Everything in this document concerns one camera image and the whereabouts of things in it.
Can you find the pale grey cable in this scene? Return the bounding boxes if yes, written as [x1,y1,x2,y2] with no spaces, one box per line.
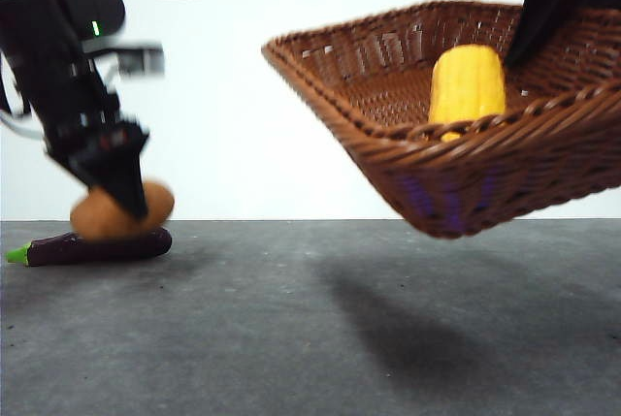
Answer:
[0,110,46,142]

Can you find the brown potato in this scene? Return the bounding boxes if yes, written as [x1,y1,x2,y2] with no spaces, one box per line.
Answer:
[70,181,176,242]

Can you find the pale grey camera box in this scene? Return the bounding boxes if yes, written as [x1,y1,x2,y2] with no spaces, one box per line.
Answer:
[114,41,165,80]

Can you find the purple eggplant with green stem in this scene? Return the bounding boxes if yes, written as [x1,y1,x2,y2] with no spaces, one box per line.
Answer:
[6,227,174,268]

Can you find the yellow corn cob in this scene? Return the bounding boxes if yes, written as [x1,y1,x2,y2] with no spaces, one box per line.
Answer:
[427,45,507,144]

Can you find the brown woven wicker basket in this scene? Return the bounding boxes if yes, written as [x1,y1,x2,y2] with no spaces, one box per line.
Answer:
[261,0,621,240]

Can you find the black cable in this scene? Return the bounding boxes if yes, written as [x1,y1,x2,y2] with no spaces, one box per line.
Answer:
[0,54,31,120]

